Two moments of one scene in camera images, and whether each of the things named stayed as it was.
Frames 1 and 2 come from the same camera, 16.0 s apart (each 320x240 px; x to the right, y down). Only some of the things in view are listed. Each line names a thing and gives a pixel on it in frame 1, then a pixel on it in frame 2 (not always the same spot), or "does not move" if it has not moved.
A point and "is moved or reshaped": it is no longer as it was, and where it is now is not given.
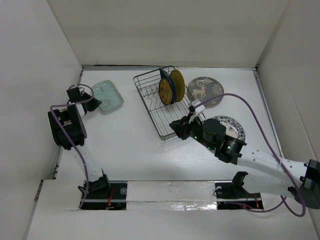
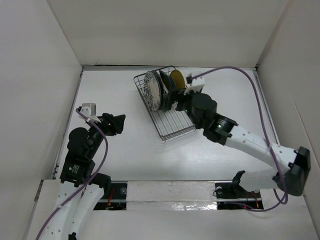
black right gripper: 181,128 -> 170,97
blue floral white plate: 233,129 is moved or reshaped
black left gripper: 95,103 -> 113,124
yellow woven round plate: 178,79 does not move
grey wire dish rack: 162,115 does not move
